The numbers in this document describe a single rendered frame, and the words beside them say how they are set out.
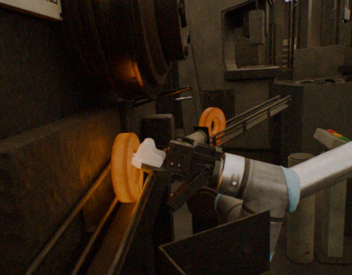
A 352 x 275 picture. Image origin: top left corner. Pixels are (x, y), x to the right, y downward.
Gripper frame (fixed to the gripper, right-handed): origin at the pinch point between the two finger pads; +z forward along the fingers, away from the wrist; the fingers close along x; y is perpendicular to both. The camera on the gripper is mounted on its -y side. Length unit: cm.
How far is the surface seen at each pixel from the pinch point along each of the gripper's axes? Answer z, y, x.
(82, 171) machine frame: 5.7, 0.0, 12.0
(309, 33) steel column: -242, 146, -862
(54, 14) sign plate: 17.0, 26.6, 7.2
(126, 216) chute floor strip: -2.9, -11.6, 4.3
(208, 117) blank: -17, 3, -62
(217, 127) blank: -22, -2, -69
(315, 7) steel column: -238, 211, -868
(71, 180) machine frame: 5.7, -0.1, 16.7
